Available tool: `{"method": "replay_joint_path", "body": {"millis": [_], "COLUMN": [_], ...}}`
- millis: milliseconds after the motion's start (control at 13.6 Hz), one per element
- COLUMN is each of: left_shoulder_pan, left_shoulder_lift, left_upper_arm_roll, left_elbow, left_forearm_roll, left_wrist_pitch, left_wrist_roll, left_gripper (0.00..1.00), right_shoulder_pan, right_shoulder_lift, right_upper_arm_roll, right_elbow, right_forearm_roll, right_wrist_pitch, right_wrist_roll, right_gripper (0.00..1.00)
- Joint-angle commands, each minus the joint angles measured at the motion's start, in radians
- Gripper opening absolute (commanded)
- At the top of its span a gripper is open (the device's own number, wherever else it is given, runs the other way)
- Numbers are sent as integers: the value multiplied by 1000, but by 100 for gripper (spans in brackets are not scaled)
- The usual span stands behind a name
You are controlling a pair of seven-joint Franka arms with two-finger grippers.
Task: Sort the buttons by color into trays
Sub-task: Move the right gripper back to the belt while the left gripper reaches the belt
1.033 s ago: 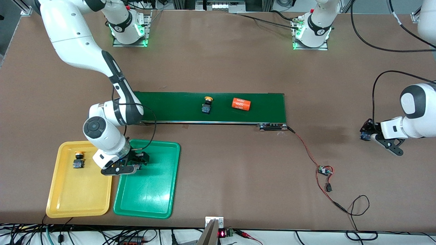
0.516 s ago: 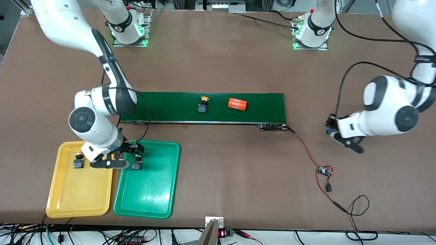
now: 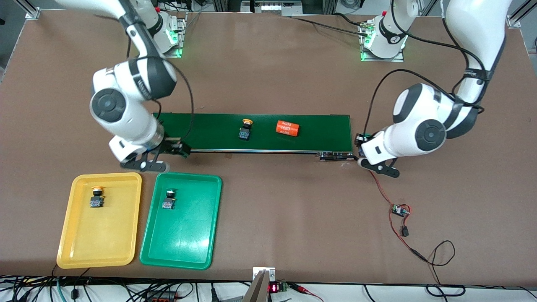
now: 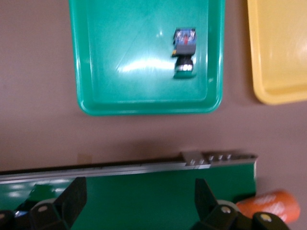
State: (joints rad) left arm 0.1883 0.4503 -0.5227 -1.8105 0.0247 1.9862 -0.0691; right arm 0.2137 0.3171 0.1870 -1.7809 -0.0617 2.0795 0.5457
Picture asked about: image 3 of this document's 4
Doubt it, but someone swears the green conveyor belt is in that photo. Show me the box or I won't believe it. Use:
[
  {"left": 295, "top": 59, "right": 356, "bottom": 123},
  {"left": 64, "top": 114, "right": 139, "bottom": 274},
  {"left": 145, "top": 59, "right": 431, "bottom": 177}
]
[{"left": 146, "top": 112, "right": 355, "bottom": 162}]

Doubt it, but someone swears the orange cylinder with white print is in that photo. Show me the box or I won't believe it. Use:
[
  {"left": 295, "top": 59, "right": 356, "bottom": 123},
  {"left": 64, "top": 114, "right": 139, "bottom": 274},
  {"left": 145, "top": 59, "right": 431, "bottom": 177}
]
[{"left": 276, "top": 120, "right": 301, "bottom": 137}]

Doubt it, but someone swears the yellow plastic tray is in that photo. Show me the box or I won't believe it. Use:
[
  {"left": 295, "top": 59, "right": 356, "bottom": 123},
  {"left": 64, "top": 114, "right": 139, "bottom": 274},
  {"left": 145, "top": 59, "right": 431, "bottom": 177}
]
[{"left": 56, "top": 172, "right": 143, "bottom": 269}]

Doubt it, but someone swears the grey metal camera mount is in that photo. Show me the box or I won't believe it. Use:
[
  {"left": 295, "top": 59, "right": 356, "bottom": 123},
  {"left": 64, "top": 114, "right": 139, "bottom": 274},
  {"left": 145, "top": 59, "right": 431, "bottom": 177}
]
[{"left": 242, "top": 266, "right": 276, "bottom": 302}]

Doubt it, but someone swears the yellow push button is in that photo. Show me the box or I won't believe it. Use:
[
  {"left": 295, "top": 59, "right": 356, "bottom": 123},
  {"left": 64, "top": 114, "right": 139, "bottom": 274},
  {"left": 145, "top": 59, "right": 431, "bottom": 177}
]
[
  {"left": 89, "top": 186, "right": 105, "bottom": 208},
  {"left": 239, "top": 119, "right": 254, "bottom": 141}
]

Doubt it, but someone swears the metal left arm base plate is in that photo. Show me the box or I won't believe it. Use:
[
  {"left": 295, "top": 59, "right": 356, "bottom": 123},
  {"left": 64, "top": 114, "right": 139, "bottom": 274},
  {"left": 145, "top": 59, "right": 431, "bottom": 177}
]
[{"left": 359, "top": 20, "right": 406, "bottom": 63}]

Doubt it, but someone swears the red black motor wire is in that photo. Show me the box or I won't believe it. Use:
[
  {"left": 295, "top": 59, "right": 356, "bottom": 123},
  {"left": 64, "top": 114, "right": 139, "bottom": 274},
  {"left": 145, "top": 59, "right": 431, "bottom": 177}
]
[{"left": 354, "top": 155, "right": 397, "bottom": 208}]

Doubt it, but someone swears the red alligator clip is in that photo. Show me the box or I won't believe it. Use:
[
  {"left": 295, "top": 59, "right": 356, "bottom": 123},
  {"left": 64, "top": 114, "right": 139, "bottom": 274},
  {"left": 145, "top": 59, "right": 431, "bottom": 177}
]
[{"left": 292, "top": 284, "right": 324, "bottom": 302}]

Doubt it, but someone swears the red black power wire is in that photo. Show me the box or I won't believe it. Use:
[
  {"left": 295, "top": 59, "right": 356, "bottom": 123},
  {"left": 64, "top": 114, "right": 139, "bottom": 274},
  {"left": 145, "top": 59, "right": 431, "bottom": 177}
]
[{"left": 388, "top": 208, "right": 456, "bottom": 286}]

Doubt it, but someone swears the black cable on table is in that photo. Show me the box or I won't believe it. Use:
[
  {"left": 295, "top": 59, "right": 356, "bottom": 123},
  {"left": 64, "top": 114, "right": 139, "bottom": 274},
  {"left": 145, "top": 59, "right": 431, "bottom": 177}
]
[{"left": 289, "top": 16, "right": 370, "bottom": 36}]

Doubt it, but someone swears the aluminium corner profile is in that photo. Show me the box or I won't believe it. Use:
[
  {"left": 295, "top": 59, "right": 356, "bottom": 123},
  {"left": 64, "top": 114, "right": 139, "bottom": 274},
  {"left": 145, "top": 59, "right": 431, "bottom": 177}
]
[
  {"left": 14, "top": 0, "right": 41, "bottom": 20},
  {"left": 506, "top": 0, "right": 537, "bottom": 29}
]

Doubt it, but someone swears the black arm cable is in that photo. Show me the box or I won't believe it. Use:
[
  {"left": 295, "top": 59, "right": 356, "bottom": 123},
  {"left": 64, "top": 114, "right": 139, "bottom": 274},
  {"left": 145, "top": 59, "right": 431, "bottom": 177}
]
[
  {"left": 362, "top": 0, "right": 486, "bottom": 135},
  {"left": 125, "top": 41, "right": 195, "bottom": 143}
]

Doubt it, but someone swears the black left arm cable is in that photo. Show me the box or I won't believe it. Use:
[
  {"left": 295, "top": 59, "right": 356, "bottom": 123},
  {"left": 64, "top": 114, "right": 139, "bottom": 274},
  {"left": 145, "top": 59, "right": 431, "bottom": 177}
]
[{"left": 362, "top": 0, "right": 486, "bottom": 135}]

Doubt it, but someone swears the orange power strip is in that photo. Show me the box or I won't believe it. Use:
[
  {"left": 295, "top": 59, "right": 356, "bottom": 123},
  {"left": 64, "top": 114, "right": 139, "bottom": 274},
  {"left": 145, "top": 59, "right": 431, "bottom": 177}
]
[{"left": 144, "top": 290, "right": 180, "bottom": 302}]

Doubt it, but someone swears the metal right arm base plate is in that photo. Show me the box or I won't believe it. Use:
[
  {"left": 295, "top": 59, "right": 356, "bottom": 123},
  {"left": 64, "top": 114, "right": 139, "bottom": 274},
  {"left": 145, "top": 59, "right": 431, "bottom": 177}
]
[{"left": 162, "top": 12, "right": 188, "bottom": 59}]

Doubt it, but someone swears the aluminium frame with light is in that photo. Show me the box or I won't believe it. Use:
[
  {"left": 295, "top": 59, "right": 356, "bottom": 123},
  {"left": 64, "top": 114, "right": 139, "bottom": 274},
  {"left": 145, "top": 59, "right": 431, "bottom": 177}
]
[{"left": 211, "top": 0, "right": 337, "bottom": 18}]

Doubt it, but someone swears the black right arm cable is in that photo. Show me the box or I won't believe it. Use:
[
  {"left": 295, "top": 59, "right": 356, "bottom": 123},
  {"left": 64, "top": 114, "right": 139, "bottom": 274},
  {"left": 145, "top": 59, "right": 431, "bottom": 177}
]
[{"left": 125, "top": 41, "right": 195, "bottom": 143}]

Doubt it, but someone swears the green plastic tray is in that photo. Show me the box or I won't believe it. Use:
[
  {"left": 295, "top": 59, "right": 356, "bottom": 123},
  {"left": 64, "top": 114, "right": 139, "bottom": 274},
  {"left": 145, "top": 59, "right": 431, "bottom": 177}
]
[{"left": 139, "top": 171, "right": 223, "bottom": 270}]

